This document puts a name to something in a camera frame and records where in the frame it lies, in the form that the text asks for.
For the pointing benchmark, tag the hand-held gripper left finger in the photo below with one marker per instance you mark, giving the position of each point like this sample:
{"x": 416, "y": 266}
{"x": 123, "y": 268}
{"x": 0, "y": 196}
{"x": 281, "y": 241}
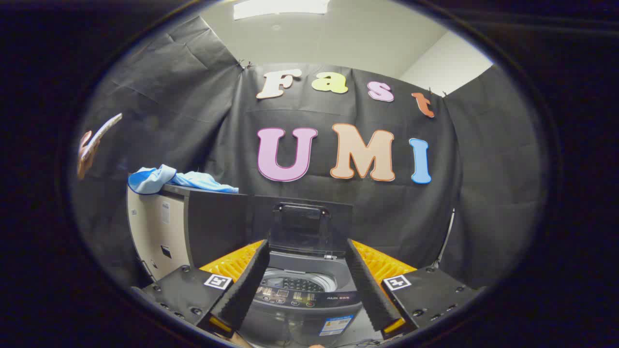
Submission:
{"x": 242, "y": 295}

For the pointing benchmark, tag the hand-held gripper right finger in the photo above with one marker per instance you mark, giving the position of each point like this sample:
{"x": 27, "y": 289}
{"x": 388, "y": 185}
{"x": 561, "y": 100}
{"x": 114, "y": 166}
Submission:
{"x": 370, "y": 295}

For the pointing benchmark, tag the grey washing machine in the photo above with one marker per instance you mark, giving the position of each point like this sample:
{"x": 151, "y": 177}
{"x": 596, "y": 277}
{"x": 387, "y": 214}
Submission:
{"x": 300, "y": 311}

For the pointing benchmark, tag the light blue garment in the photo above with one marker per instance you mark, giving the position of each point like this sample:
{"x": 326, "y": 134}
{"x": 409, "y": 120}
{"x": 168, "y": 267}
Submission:
{"x": 154, "y": 179}

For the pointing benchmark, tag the dark cabinet with beige side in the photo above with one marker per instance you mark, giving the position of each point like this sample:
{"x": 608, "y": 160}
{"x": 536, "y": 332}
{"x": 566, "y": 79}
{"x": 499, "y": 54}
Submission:
{"x": 217, "y": 227}

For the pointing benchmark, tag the black backdrop cloth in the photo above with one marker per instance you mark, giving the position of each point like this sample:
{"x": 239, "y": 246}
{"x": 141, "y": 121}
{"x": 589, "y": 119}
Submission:
{"x": 338, "y": 208}

